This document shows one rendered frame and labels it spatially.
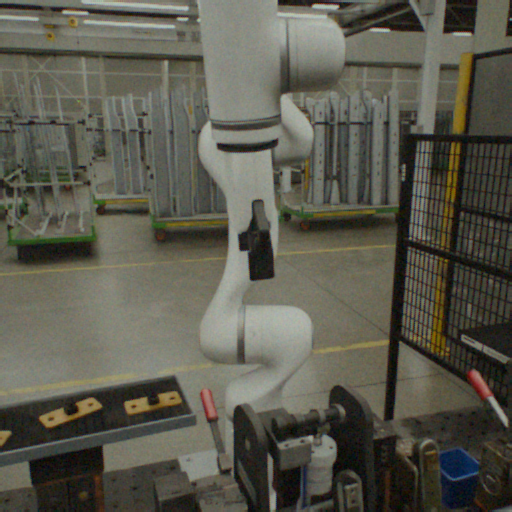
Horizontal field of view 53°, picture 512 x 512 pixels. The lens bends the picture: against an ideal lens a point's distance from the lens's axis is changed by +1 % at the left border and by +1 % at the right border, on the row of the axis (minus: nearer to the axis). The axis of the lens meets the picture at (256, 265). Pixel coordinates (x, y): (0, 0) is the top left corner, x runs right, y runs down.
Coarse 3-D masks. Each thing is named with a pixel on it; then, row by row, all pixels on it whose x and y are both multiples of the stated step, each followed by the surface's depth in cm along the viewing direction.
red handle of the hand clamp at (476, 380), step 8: (472, 376) 93; (480, 376) 93; (472, 384) 93; (480, 384) 92; (480, 392) 91; (488, 392) 91; (488, 400) 90; (488, 408) 90; (496, 408) 89; (496, 416) 88; (504, 416) 88; (504, 424) 87; (504, 432) 87
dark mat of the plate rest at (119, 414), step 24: (144, 384) 86; (168, 384) 86; (24, 408) 79; (48, 408) 79; (120, 408) 79; (168, 408) 79; (24, 432) 73; (48, 432) 73; (72, 432) 73; (96, 432) 73
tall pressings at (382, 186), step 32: (352, 96) 810; (384, 96) 830; (320, 128) 802; (352, 128) 818; (384, 128) 837; (320, 160) 809; (352, 160) 827; (384, 160) 846; (320, 192) 820; (352, 192) 838; (384, 192) 856
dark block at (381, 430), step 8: (376, 416) 84; (376, 424) 82; (384, 424) 82; (376, 432) 81; (384, 432) 80; (392, 432) 80; (376, 440) 79; (384, 440) 79; (392, 440) 80; (376, 448) 79; (384, 448) 80; (392, 448) 80; (376, 456) 79; (384, 456) 81; (392, 456) 81; (376, 464) 80; (384, 464) 80; (392, 464) 81; (376, 472) 81; (384, 472) 81; (376, 480) 81; (384, 480) 82; (376, 488) 82; (384, 488) 82; (376, 496) 82; (384, 496) 83; (376, 504) 83; (384, 504) 83
